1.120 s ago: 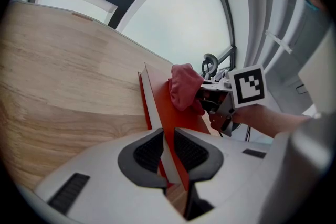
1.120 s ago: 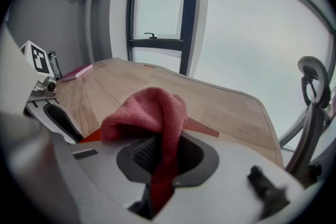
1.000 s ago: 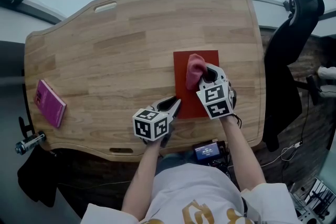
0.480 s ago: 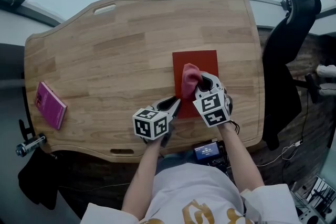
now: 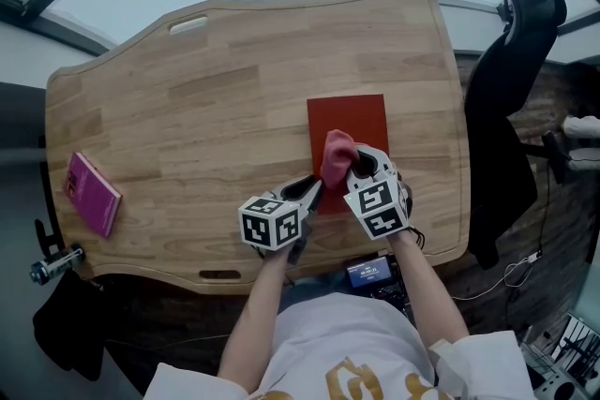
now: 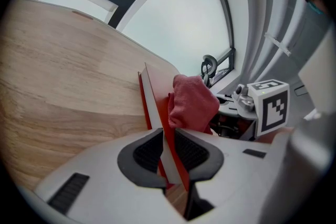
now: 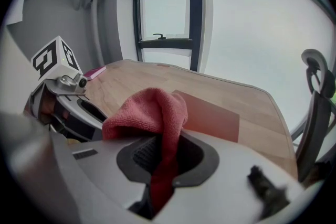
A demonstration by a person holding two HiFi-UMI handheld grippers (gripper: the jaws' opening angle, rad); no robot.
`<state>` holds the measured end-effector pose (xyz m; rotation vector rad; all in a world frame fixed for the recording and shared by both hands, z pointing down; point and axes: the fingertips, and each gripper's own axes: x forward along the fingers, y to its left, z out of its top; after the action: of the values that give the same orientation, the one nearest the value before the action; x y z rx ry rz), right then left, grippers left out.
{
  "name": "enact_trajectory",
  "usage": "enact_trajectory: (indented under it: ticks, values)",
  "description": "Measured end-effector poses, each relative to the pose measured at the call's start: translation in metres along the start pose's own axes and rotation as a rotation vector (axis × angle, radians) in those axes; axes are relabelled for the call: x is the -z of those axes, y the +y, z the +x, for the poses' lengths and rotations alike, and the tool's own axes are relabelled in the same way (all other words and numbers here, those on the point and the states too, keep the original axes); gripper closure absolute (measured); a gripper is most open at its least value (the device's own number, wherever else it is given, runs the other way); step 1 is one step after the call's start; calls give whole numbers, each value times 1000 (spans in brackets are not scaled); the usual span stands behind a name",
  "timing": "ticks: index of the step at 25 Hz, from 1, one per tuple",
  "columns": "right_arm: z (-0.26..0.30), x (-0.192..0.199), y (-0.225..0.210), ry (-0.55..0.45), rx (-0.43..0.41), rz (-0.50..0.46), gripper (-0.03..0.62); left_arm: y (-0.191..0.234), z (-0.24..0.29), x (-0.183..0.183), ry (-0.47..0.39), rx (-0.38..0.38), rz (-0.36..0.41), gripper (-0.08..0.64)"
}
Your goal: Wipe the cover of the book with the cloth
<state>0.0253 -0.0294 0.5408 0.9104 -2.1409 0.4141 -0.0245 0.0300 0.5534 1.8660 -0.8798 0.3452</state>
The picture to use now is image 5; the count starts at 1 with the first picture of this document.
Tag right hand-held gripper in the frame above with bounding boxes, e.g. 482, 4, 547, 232
343, 144, 410, 242

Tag black hanging bag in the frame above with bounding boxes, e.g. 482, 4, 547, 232
32, 269, 107, 383

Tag red book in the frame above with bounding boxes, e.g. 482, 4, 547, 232
307, 93, 393, 216

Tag black mesh office chair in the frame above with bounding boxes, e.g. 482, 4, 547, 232
463, 0, 571, 271

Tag person's right hand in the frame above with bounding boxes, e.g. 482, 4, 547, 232
397, 181, 414, 222

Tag person's right forearm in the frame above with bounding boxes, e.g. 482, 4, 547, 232
386, 231, 471, 348

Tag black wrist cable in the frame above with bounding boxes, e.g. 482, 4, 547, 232
407, 224, 427, 250

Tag white floor cable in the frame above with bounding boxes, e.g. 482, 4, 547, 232
452, 247, 545, 302

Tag black desk hook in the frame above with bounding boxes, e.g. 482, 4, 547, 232
35, 217, 65, 257

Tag person's white printed shirt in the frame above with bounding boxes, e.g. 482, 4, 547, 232
142, 292, 535, 400

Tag person's left forearm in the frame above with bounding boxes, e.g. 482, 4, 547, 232
217, 250, 291, 393

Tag pink cloth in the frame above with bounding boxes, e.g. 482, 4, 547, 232
320, 128, 361, 190

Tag person's blue jeans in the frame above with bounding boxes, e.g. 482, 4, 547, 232
280, 274, 353, 310

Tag grey metal equipment rack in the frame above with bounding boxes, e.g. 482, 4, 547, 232
519, 311, 600, 400

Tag thin black floor cable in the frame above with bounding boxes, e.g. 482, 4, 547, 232
536, 163, 553, 252

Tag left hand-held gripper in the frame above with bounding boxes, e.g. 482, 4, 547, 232
237, 173, 325, 267

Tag small screen device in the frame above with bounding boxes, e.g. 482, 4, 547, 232
345, 255, 393, 289

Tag magenta book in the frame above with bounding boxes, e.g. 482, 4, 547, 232
64, 151, 124, 239

